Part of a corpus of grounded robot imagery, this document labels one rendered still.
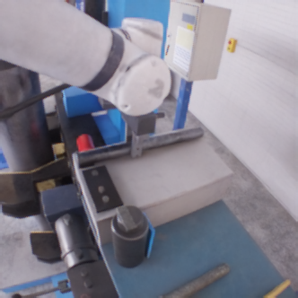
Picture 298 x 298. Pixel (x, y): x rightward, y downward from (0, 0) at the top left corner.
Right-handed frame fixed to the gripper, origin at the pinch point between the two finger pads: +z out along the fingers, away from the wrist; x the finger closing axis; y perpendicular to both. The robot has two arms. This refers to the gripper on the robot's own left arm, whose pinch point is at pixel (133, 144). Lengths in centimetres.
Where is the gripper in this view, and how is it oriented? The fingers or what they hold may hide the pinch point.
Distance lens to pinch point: 63.8
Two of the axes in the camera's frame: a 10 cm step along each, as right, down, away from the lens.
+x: -4.3, -6.1, 6.6
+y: 9.0, -2.1, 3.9
